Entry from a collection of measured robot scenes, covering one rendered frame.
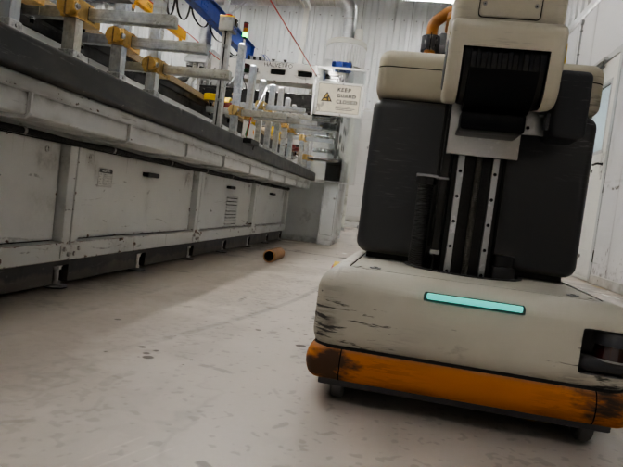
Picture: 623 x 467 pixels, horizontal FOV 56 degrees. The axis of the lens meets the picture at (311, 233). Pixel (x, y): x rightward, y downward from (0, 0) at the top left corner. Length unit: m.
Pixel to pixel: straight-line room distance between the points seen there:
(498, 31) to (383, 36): 11.36
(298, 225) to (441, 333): 4.84
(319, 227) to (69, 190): 3.92
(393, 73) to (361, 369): 0.74
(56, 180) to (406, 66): 1.22
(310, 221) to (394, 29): 7.33
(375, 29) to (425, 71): 11.13
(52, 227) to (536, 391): 1.59
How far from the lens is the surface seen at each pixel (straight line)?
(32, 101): 1.60
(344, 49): 10.15
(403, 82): 1.51
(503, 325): 1.18
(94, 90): 1.75
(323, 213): 5.78
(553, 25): 1.27
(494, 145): 1.41
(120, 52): 1.93
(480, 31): 1.24
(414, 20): 12.70
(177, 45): 1.91
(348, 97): 5.83
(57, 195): 2.14
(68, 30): 1.73
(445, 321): 1.17
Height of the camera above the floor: 0.40
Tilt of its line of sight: 3 degrees down
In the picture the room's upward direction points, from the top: 7 degrees clockwise
